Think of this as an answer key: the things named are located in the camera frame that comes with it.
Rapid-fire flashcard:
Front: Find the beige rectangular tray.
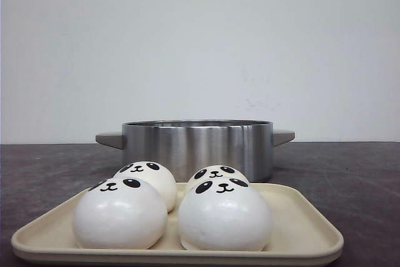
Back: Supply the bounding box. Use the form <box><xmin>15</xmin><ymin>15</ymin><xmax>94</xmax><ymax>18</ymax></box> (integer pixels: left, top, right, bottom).
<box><xmin>11</xmin><ymin>183</ymin><xmax>344</xmax><ymax>266</ymax></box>

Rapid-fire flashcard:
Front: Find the panda bun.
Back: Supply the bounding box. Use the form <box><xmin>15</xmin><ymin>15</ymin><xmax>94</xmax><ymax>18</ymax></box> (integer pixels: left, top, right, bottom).
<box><xmin>177</xmin><ymin>177</ymin><xmax>273</xmax><ymax>251</ymax></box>
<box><xmin>72</xmin><ymin>178</ymin><xmax>168</xmax><ymax>249</ymax></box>
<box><xmin>185</xmin><ymin>164</ymin><xmax>249</xmax><ymax>193</ymax></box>
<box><xmin>113</xmin><ymin>161</ymin><xmax>178</xmax><ymax>212</ymax></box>

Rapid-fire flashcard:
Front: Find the stainless steel steamer pot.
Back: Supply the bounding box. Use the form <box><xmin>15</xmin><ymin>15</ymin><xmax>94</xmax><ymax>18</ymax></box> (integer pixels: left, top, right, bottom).
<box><xmin>96</xmin><ymin>119</ymin><xmax>295</xmax><ymax>181</ymax></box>

